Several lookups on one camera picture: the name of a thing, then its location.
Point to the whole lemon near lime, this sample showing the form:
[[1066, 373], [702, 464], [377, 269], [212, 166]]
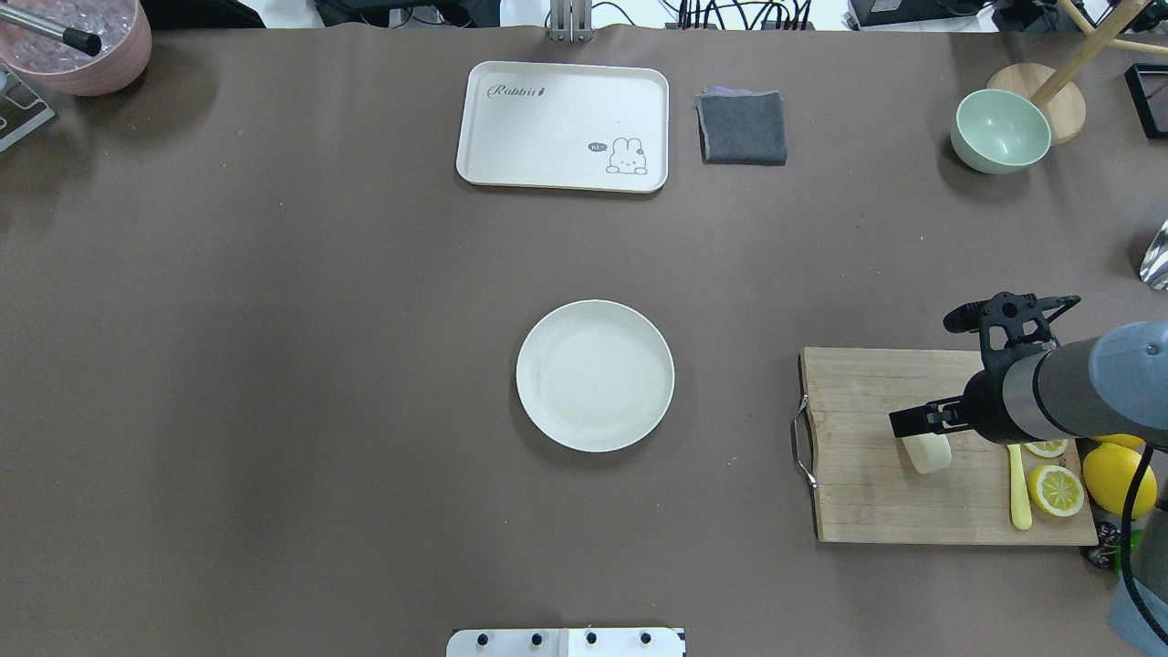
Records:
[[1108, 471]]

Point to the cream rabbit tray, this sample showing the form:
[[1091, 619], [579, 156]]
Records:
[[565, 127]]

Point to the white steamed bun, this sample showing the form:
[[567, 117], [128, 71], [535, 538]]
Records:
[[928, 454]]

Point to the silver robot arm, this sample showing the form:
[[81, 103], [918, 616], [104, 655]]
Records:
[[1036, 389]]

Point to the aluminium frame post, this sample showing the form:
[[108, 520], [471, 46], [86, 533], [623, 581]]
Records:
[[570, 21]]

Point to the cream round plate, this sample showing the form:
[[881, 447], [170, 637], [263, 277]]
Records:
[[595, 376]]

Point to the wooden mug tree stand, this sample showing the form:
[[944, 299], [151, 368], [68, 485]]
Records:
[[1052, 91]]

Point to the pink bowl with ice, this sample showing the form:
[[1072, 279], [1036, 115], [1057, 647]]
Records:
[[122, 26]]

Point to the yellow plastic knife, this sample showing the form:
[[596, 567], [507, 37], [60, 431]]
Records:
[[1020, 513]]

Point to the whole lemon far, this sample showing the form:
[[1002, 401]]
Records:
[[1122, 439]]

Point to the metal black-tipped muddler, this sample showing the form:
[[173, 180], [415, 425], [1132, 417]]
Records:
[[85, 42]]

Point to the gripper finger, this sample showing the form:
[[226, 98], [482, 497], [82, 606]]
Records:
[[933, 418]]

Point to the green lime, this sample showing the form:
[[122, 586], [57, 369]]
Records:
[[1133, 540]]

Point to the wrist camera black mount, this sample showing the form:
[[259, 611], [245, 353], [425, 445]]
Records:
[[1008, 319]]

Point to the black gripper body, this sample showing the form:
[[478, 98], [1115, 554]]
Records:
[[983, 405]]

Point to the wooden cutting board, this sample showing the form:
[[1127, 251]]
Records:
[[867, 489]]

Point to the mint green bowl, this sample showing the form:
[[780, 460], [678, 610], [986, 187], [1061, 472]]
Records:
[[997, 132]]

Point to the metal scoop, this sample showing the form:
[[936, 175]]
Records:
[[1153, 267]]

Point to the grey folded cloth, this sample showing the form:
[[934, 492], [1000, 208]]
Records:
[[742, 127]]

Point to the lemon half slice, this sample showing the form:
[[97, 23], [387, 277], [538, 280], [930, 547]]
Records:
[[1056, 490], [1048, 449]]

